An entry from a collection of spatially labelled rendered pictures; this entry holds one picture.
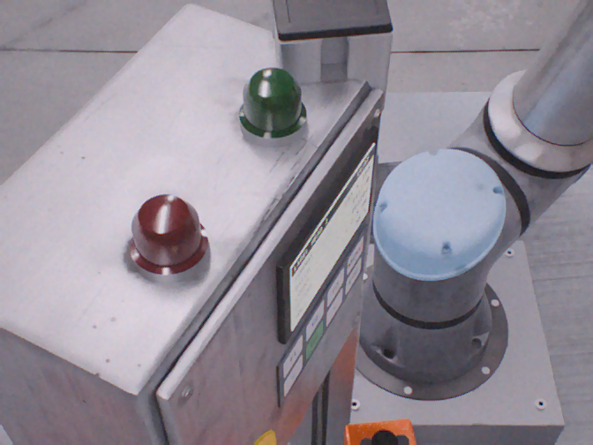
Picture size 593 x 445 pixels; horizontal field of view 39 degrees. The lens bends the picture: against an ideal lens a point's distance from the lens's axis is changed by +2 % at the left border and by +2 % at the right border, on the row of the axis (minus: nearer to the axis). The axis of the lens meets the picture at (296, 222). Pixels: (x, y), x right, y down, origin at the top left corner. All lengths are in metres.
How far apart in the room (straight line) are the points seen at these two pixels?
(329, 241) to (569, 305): 0.77
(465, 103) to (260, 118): 0.99
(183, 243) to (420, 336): 0.62
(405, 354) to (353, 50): 0.59
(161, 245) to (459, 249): 0.51
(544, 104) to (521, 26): 2.05
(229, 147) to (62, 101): 2.26
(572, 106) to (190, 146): 0.49
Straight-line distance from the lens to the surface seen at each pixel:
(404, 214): 0.76
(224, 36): 0.36
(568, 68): 0.74
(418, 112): 1.26
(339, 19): 0.33
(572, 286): 1.10
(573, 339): 1.06
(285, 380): 0.38
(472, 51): 2.69
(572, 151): 0.81
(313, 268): 0.33
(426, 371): 0.90
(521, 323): 0.97
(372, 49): 0.33
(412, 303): 0.82
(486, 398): 0.92
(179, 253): 0.27
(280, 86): 0.30
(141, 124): 0.32
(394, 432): 0.56
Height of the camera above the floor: 1.70
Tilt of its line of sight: 52 degrees down
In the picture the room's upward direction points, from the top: straight up
